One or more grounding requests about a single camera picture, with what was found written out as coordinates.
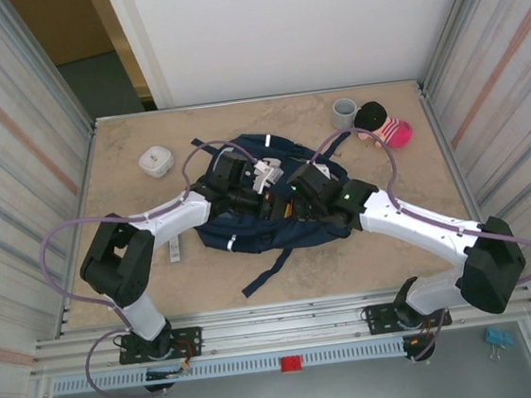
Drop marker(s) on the navy blue backpack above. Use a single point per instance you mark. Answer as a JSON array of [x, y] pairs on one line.
[[260, 235]]

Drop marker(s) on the small white printed packet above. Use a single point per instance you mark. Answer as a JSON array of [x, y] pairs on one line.
[[175, 250]]

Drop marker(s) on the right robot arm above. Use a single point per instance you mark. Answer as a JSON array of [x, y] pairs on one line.
[[420, 225]]

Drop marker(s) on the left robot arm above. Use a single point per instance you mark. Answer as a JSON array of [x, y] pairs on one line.
[[172, 218]]

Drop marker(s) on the small white container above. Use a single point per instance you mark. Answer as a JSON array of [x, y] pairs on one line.
[[154, 160]]

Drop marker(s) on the grey cup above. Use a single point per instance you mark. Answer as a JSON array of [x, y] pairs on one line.
[[344, 114]]

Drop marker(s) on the pink plush doll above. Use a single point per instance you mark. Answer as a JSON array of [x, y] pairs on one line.
[[393, 131]]

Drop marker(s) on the red block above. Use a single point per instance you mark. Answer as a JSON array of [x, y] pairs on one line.
[[291, 364]]

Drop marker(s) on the blue binder clip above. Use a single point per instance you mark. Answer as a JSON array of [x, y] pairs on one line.
[[498, 338]]

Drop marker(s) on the brown wooden door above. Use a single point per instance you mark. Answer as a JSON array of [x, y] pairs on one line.
[[61, 21]]

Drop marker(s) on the aluminium mounting rail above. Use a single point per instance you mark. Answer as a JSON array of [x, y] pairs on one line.
[[283, 323]]

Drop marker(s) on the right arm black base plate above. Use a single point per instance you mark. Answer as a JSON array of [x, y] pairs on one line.
[[378, 318]]

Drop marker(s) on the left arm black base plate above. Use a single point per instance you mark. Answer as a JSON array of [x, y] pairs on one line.
[[188, 342]]

